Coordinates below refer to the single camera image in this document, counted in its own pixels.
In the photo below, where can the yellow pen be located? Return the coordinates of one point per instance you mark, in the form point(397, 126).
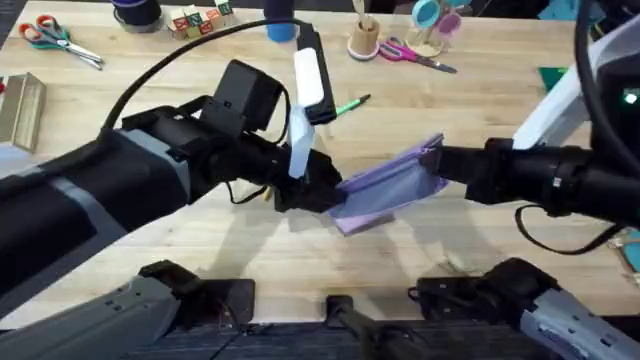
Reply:
point(268, 194)

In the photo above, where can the green board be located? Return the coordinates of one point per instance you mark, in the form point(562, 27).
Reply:
point(552, 77)

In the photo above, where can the orange and teal scissors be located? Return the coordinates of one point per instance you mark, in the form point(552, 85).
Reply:
point(55, 40)

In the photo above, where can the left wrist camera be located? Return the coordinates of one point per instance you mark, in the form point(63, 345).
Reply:
point(245, 97)

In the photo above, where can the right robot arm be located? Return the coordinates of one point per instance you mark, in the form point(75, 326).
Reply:
point(565, 310)

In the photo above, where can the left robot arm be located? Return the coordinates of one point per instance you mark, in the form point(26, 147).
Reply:
point(75, 200)

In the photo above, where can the heap of toy blocks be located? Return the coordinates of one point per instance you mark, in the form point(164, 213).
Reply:
point(197, 20)

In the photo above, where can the blue cylinder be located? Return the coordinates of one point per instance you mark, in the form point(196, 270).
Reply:
point(280, 22)

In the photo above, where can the black rail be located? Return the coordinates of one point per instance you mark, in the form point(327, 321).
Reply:
point(300, 342)

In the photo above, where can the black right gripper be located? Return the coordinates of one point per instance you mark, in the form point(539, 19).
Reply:
point(540, 175)

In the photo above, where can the green pen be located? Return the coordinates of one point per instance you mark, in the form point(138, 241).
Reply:
point(352, 105)

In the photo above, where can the purple soft zip bag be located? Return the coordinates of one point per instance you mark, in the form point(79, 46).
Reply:
point(385, 187)

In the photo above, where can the wooden utensil holder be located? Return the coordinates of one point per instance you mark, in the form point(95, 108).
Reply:
point(364, 37)

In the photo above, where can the gold box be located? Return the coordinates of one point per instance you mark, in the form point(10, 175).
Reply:
point(20, 110)

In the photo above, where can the pink scissors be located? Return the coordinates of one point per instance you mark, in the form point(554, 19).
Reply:
point(405, 52)

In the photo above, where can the black centre post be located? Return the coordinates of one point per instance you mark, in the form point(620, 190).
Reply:
point(360, 325)

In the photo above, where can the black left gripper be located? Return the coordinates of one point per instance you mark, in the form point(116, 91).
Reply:
point(235, 160)

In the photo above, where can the cup stand with coloured cups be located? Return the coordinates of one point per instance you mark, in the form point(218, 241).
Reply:
point(432, 22)

